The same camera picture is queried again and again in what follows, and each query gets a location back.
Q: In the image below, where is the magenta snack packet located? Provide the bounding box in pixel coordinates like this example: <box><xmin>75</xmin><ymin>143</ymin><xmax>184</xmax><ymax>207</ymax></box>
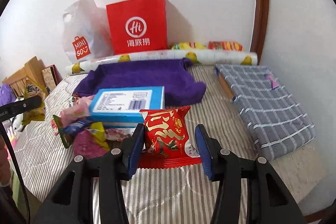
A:
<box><xmin>73</xmin><ymin>130</ymin><xmax>109</xmax><ymax>159</ymax></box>

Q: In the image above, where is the blue cookie packet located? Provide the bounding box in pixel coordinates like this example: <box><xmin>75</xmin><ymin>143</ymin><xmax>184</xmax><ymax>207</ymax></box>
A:
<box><xmin>60</xmin><ymin>120</ymin><xmax>92</xmax><ymax>135</ymax></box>

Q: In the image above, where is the pink snack packet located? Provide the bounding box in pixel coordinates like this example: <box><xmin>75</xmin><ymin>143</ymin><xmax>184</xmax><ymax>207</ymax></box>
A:
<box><xmin>51</xmin><ymin>96</ymin><xmax>93</xmax><ymax>135</ymax></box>

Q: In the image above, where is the yellow snack packet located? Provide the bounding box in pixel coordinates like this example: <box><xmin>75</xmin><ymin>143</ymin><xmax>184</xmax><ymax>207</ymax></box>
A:
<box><xmin>88</xmin><ymin>122</ymin><xmax>109</xmax><ymax>151</ymax></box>

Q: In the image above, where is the red gold snack packet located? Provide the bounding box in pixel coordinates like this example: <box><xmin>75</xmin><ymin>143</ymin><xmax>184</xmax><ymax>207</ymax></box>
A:
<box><xmin>138</xmin><ymin>106</ymin><xmax>201</xmax><ymax>169</ymax></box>

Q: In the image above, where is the green snack packet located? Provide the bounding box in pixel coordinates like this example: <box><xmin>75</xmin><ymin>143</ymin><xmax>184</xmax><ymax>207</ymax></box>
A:
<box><xmin>51</xmin><ymin>115</ymin><xmax>75</xmax><ymax>149</ymax></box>

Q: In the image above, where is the person's left hand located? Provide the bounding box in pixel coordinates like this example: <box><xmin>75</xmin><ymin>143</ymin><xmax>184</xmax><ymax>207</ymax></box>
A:
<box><xmin>0</xmin><ymin>137</ymin><xmax>11</xmax><ymax>187</ymax></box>

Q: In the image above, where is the wooden headboard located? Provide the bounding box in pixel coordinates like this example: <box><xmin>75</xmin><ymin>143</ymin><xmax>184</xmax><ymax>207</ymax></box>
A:
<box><xmin>2</xmin><ymin>56</ymin><xmax>46</xmax><ymax>97</ymax></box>

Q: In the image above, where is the brown patterned box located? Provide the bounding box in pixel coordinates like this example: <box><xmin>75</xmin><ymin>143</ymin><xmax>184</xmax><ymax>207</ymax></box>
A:
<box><xmin>42</xmin><ymin>65</ymin><xmax>62</xmax><ymax>93</ymax></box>

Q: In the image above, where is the grey checked folded cloth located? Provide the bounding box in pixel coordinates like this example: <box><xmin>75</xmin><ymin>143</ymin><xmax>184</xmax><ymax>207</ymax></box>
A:
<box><xmin>215</xmin><ymin>64</ymin><xmax>316</xmax><ymax>161</ymax></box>

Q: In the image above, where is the blue white tissue box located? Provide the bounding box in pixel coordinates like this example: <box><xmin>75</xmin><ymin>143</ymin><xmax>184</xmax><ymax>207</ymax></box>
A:
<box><xmin>88</xmin><ymin>86</ymin><xmax>165</xmax><ymax>128</ymax></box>

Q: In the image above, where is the white Miniso plastic bag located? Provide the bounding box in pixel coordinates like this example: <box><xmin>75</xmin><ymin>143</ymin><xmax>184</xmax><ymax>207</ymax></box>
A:
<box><xmin>62</xmin><ymin>0</ymin><xmax>113</xmax><ymax>64</ymax></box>

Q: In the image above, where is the purple towel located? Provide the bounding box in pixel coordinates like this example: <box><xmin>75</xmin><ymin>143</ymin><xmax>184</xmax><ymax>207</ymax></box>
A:
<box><xmin>73</xmin><ymin>58</ymin><xmax>206</xmax><ymax>106</ymax></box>

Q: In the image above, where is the lemon print paper roll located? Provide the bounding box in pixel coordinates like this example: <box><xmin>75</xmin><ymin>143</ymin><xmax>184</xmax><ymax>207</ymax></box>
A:
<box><xmin>65</xmin><ymin>49</ymin><xmax>258</xmax><ymax>76</ymax></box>

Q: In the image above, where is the red paper shopping bag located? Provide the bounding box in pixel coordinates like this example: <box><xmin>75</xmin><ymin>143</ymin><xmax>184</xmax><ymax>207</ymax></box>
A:
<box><xmin>106</xmin><ymin>0</ymin><xmax>168</xmax><ymax>55</ymax></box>

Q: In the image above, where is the orange chip bag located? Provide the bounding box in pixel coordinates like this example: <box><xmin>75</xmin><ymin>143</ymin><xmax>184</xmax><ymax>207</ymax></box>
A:
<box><xmin>208</xmin><ymin>41</ymin><xmax>244</xmax><ymax>51</ymax></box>

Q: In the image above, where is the yellow chip bag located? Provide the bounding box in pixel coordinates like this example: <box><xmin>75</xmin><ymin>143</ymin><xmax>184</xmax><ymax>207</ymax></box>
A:
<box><xmin>171</xmin><ymin>42</ymin><xmax>207</xmax><ymax>50</ymax></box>

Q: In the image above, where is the black cable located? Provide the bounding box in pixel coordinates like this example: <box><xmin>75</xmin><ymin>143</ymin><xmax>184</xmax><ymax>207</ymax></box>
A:
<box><xmin>0</xmin><ymin>122</ymin><xmax>31</xmax><ymax>224</ymax></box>

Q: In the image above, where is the brown wooden door frame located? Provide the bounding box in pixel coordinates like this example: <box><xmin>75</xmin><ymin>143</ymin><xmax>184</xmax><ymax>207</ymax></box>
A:
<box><xmin>250</xmin><ymin>0</ymin><xmax>269</xmax><ymax>63</ymax></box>

